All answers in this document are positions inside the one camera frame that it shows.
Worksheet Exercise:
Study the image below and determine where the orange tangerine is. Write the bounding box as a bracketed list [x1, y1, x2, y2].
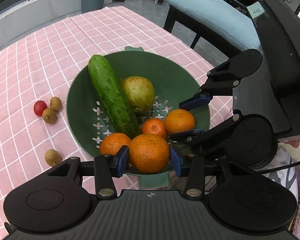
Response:
[128, 134, 170, 174]
[100, 133, 131, 155]
[164, 109, 196, 134]
[141, 118, 167, 139]

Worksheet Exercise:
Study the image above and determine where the green cucumber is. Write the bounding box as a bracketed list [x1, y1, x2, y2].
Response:
[88, 55, 141, 139]

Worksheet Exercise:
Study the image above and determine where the yellow-green pear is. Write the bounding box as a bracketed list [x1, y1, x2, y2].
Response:
[122, 76, 155, 114]

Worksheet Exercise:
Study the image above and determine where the brown longan front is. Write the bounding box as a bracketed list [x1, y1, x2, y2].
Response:
[45, 149, 63, 167]

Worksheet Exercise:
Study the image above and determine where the brown longan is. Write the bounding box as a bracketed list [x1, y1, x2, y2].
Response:
[45, 149, 63, 167]
[42, 108, 57, 124]
[50, 96, 62, 112]

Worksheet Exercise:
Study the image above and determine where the black wooden chair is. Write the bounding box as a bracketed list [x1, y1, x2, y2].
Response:
[164, 6, 240, 66]

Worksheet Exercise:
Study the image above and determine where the brown longan middle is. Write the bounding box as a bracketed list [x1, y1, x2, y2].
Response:
[42, 108, 57, 124]

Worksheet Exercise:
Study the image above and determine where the brown longan right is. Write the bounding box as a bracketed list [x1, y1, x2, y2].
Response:
[50, 96, 62, 112]

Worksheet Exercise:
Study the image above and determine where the black round table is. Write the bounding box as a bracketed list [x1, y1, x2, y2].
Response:
[245, 0, 300, 141]

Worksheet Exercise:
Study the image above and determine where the light blue seat cushion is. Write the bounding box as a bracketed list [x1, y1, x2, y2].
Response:
[165, 0, 261, 51]

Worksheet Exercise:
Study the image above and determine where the small red fruit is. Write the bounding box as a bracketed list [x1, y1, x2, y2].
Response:
[33, 100, 47, 117]

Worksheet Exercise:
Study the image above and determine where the white TV console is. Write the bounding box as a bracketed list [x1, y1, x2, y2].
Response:
[0, 0, 112, 50]

